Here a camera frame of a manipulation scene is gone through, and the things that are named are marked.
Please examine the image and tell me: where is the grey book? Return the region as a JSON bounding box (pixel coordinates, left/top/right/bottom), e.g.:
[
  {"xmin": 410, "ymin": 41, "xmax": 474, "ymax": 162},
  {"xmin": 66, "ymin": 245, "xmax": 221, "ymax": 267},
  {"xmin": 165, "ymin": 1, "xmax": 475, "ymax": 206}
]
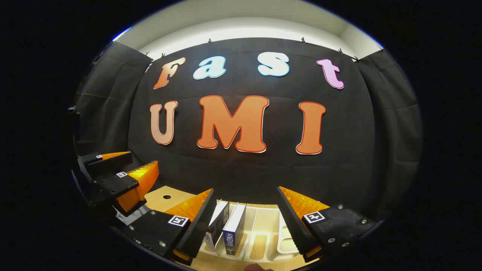
[{"xmin": 204, "ymin": 199, "xmax": 230, "ymax": 253}]

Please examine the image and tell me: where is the grey schoolbag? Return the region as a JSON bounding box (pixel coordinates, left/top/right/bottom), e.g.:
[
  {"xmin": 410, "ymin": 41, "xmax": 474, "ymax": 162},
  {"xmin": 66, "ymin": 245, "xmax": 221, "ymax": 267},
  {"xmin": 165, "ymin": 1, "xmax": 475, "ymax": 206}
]
[{"xmin": 114, "ymin": 205, "xmax": 149, "ymax": 226}]

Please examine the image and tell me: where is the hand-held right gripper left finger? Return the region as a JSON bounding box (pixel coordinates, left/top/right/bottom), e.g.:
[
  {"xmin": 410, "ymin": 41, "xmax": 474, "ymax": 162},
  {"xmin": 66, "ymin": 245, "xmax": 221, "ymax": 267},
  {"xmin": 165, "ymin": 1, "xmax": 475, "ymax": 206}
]
[{"xmin": 124, "ymin": 188, "xmax": 218, "ymax": 266}]

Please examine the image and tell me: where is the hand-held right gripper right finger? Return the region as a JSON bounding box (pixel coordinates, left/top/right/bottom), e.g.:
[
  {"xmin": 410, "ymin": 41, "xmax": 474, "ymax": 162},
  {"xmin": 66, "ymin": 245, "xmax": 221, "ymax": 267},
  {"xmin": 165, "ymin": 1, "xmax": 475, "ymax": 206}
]
[{"xmin": 277, "ymin": 186, "xmax": 378, "ymax": 263}]

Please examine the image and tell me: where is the black backdrop cloth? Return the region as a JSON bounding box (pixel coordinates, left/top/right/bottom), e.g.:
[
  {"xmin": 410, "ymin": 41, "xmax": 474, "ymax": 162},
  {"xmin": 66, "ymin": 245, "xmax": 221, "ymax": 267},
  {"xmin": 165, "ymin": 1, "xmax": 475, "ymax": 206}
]
[{"xmin": 73, "ymin": 37, "xmax": 424, "ymax": 223}]

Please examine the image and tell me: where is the white bookshelf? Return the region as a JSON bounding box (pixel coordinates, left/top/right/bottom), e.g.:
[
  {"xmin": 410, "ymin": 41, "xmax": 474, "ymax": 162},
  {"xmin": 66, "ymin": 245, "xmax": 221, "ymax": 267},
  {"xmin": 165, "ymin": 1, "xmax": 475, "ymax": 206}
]
[{"xmin": 200, "ymin": 201, "xmax": 302, "ymax": 264}]

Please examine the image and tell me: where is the blue and white book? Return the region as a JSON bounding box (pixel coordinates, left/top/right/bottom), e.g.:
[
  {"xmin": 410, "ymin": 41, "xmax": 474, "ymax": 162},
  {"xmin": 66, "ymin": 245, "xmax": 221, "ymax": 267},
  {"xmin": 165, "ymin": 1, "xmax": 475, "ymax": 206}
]
[{"xmin": 222, "ymin": 203, "xmax": 247, "ymax": 257}]

